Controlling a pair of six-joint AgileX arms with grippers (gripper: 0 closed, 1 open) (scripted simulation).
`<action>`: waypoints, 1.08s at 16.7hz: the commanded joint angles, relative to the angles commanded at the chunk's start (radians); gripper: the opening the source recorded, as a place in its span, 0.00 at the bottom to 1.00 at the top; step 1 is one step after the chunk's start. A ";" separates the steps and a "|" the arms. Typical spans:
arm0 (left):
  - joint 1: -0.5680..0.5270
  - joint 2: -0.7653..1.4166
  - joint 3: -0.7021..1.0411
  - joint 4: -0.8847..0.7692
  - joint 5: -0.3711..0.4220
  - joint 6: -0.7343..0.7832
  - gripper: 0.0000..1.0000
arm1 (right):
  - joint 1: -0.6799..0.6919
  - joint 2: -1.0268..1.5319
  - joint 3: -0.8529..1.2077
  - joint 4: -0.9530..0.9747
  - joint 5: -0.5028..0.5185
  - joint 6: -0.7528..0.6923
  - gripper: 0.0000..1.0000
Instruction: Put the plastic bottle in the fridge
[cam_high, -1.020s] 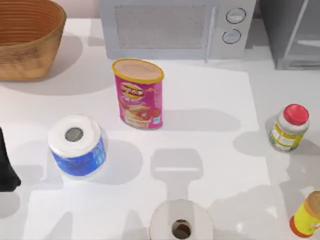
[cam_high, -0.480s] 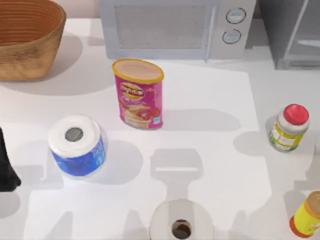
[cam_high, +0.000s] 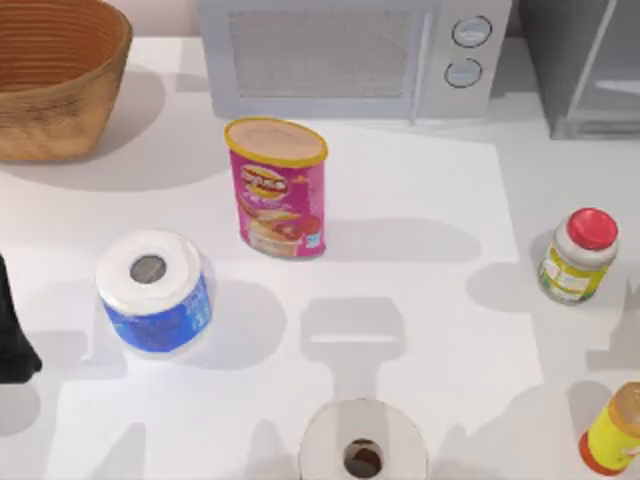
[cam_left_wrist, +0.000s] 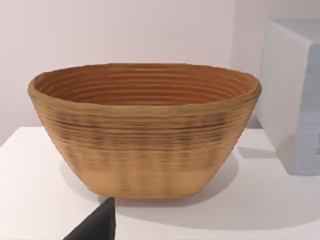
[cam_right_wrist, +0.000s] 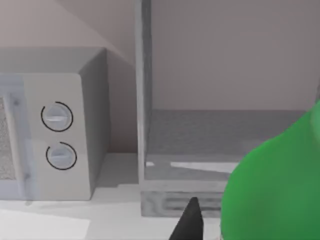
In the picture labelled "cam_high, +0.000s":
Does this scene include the brown woven basket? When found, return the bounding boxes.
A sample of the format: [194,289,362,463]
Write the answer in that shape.
[0,0,134,163]

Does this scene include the microwave door handle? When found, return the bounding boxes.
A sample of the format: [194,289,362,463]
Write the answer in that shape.
[409,9,434,126]

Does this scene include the red lidded glass jar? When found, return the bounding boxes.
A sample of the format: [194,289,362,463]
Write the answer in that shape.
[537,207,620,305]

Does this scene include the blue wrapped paper roll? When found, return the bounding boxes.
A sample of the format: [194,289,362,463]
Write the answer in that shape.
[95,229,214,360]

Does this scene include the pale microwave oven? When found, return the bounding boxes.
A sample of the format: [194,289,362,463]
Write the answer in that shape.
[195,0,515,125]

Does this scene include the yellow bottle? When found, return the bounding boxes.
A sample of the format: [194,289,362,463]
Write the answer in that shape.
[578,381,640,477]

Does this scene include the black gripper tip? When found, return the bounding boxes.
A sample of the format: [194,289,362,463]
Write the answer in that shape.
[0,254,43,385]

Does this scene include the pink chip can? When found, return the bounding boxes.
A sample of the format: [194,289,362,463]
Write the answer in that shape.
[223,116,330,260]

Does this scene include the microwave knob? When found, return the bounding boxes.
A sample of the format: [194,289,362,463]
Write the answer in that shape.
[443,57,484,90]
[451,15,494,49]

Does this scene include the plain white paper roll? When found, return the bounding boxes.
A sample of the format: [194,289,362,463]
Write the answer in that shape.
[297,397,430,480]

